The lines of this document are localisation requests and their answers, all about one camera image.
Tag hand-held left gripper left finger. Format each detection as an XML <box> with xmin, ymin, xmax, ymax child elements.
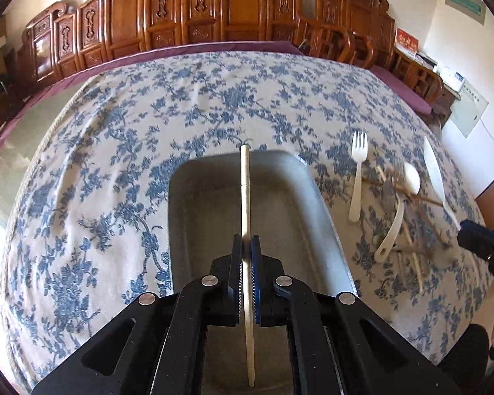
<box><xmin>31</xmin><ymin>234</ymin><xmax>245</xmax><ymax>395</ymax></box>

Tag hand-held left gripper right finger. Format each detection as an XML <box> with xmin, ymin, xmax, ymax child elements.
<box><xmin>250</xmin><ymin>235</ymin><xmax>440</xmax><ymax>395</ymax></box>

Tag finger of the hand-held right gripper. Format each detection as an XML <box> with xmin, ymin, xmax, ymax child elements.
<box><xmin>457</xmin><ymin>220</ymin><xmax>494</xmax><ymax>261</ymax></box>

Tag metal tray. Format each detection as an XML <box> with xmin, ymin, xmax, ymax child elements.
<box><xmin>167</xmin><ymin>150</ymin><xmax>359</xmax><ymax>395</ymax></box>

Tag white plastic knife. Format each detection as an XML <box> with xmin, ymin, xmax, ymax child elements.
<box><xmin>423</xmin><ymin>137</ymin><xmax>462</xmax><ymax>229</ymax></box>

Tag white plastic spoon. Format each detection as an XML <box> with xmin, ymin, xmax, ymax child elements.
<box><xmin>373</xmin><ymin>164</ymin><xmax>422</xmax><ymax>264</ymax></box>

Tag metal fork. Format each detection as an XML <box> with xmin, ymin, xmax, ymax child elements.
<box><xmin>379</xmin><ymin>158</ymin><xmax>408</xmax><ymax>231</ymax></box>

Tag white plastic fork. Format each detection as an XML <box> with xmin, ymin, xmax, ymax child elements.
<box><xmin>348</xmin><ymin>131</ymin><xmax>369</xmax><ymax>223</ymax></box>

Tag person's dark pants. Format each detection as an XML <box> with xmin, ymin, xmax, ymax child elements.
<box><xmin>435</xmin><ymin>323</ymin><xmax>491</xmax><ymax>379</ymax></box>

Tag grey electrical panel box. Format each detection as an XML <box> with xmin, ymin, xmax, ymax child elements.
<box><xmin>450</xmin><ymin>84</ymin><xmax>490</xmax><ymax>138</ymax></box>

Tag blue floral tablecloth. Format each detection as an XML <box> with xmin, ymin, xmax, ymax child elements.
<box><xmin>0</xmin><ymin>51</ymin><xmax>494</xmax><ymax>387</ymax></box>

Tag white box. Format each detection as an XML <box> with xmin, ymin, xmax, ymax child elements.
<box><xmin>438</xmin><ymin>68</ymin><xmax>466</xmax><ymax>91</ymax></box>

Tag stack of papers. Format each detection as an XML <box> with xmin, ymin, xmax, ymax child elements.
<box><xmin>416</xmin><ymin>51</ymin><xmax>439</xmax><ymax>70</ymax></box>

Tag red card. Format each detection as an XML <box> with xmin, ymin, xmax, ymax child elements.
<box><xmin>395</xmin><ymin>28</ymin><xmax>420</xmax><ymax>56</ymax></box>

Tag small carved wooden screen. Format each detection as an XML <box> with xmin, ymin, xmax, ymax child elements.
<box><xmin>315</xmin><ymin>0</ymin><xmax>396</xmax><ymax>66</ymax></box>

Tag green wall sign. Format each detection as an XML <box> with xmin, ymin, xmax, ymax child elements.
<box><xmin>445</xmin><ymin>0</ymin><xmax>487</xmax><ymax>25</ymax></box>

